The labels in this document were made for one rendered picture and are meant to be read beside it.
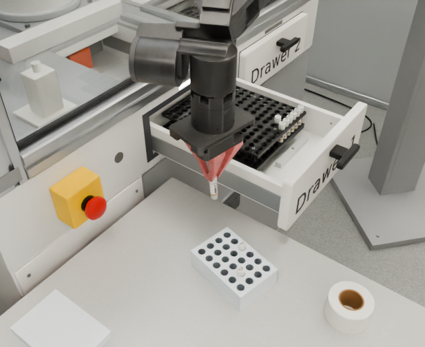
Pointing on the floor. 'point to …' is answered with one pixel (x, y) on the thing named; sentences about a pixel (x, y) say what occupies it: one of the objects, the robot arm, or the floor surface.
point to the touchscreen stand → (403, 148)
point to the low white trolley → (80, 288)
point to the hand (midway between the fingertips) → (212, 173)
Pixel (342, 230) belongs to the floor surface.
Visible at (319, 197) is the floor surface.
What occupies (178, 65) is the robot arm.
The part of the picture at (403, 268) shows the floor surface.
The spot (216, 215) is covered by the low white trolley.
